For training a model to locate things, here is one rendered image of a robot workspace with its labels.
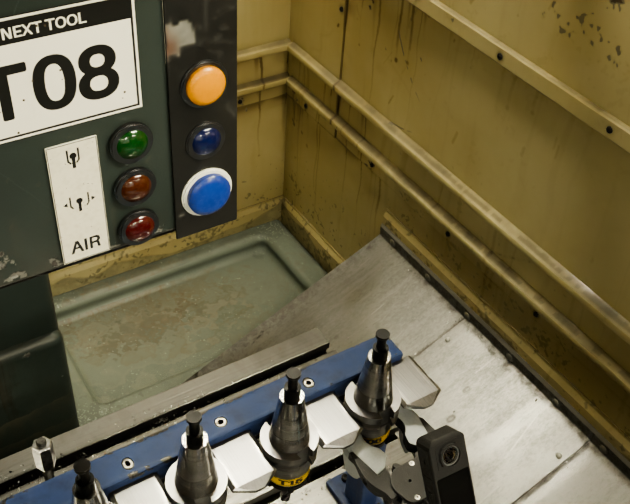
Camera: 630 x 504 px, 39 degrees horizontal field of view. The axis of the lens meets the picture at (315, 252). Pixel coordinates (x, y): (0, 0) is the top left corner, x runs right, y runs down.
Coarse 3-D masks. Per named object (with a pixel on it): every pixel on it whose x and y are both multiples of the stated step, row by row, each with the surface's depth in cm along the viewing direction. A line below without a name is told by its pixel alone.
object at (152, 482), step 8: (136, 480) 92; (144, 480) 92; (152, 480) 92; (160, 480) 93; (120, 488) 91; (128, 488) 91; (136, 488) 91; (144, 488) 91; (152, 488) 92; (160, 488) 92; (112, 496) 91; (120, 496) 91; (128, 496) 91; (136, 496) 91; (144, 496) 91; (152, 496) 91; (160, 496) 91
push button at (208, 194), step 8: (208, 176) 57; (216, 176) 57; (200, 184) 57; (208, 184) 57; (216, 184) 57; (224, 184) 58; (192, 192) 57; (200, 192) 57; (208, 192) 57; (216, 192) 58; (224, 192) 58; (192, 200) 57; (200, 200) 57; (208, 200) 58; (216, 200) 58; (224, 200) 59; (192, 208) 58; (200, 208) 58; (208, 208) 58; (216, 208) 59
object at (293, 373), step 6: (288, 372) 90; (294, 372) 90; (300, 372) 90; (288, 378) 89; (294, 378) 89; (288, 384) 90; (294, 384) 90; (288, 390) 91; (294, 390) 91; (300, 390) 91; (288, 396) 91; (294, 396) 91
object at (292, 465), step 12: (264, 432) 96; (312, 432) 97; (264, 444) 95; (312, 444) 96; (276, 456) 94; (288, 456) 94; (300, 456) 96; (312, 456) 96; (276, 468) 95; (288, 468) 95
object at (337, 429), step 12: (324, 396) 102; (336, 396) 102; (312, 408) 100; (324, 408) 101; (336, 408) 101; (312, 420) 99; (324, 420) 99; (336, 420) 99; (348, 420) 100; (324, 432) 98; (336, 432) 98; (348, 432) 98; (360, 432) 99; (324, 444) 97; (336, 444) 97; (348, 444) 97
